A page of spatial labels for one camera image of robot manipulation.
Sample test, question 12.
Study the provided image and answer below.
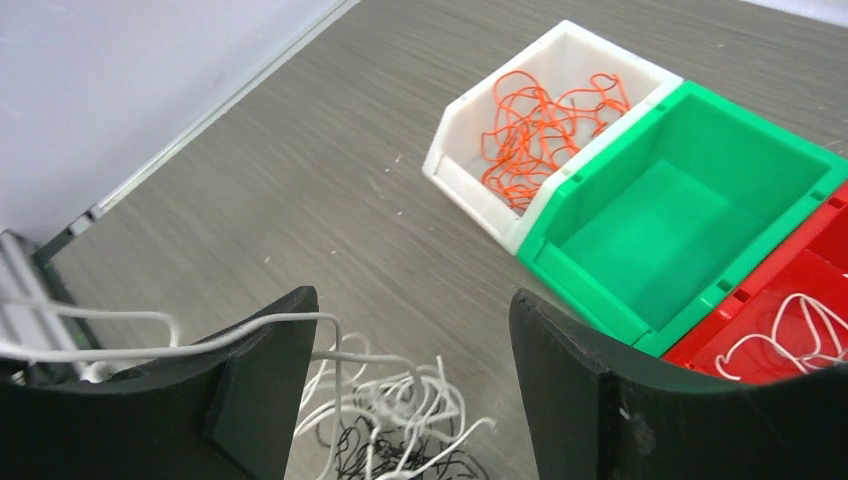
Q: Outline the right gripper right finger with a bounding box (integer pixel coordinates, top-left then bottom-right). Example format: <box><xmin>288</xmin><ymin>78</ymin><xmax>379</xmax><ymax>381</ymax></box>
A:
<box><xmin>509</xmin><ymin>289</ymin><xmax>847</xmax><ymax>479</ymax></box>

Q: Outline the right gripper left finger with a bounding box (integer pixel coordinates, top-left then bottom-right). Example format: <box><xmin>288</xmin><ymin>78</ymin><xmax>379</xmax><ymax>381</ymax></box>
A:
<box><xmin>1</xmin><ymin>286</ymin><xmax>318</xmax><ymax>479</ymax></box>

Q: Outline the cable bundle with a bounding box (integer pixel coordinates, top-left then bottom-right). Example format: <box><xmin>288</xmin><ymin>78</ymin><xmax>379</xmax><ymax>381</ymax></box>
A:
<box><xmin>294</xmin><ymin>331</ymin><xmax>498</xmax><ymax>480</ymax></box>

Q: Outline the orange cable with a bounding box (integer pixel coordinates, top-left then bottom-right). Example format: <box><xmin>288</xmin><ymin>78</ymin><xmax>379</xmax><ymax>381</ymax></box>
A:
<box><xmin>480</xmin><ymin>69</ymin><xmax>632</xmax><ymax>213</ymax></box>

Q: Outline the green plastic bin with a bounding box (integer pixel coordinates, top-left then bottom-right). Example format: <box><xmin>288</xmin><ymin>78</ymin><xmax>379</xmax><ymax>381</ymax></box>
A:
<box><xmin>517</xmin><ymin>81</ymin><xmax>847</xmax><ymax>357</ymax></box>

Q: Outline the red plastic bin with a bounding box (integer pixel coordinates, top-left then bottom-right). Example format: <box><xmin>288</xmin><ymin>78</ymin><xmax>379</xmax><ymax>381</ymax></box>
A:
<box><xmin>662</xmin><ymin>186</ymin><xmax>847</xmax><ymax>384</ymax></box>

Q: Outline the white plastic bin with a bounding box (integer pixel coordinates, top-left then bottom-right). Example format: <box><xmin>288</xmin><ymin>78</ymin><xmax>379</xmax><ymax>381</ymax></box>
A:
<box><xmin>422</xmin><ymin>21</ymin><xmax>683</xmax><ymax>255</ymax></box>

